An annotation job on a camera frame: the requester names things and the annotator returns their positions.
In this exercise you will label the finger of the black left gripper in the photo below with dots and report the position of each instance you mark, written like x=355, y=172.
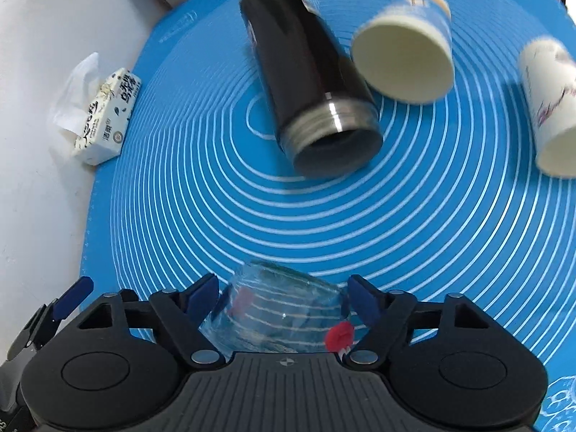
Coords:
x=44, y=323

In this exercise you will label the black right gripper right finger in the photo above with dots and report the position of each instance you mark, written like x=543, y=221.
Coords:
x=386, y=316

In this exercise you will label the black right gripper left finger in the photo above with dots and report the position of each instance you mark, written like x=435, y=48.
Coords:
x=180, y=315

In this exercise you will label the clear glass cup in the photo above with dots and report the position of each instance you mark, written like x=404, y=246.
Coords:
x=269, y=308

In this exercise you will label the blue paper cup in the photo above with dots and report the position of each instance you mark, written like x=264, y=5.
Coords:
x=405, y=52

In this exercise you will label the white paper cup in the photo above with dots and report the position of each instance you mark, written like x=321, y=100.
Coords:
x=547, y=72

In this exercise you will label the blue silicone mat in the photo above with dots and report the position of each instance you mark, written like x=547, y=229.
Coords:
x=453, y=202

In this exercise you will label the black thermos bottle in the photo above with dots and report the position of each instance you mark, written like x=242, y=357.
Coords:
x=326, y=120

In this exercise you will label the white tissue box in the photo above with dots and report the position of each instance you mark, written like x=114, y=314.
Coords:
x=91, y=113

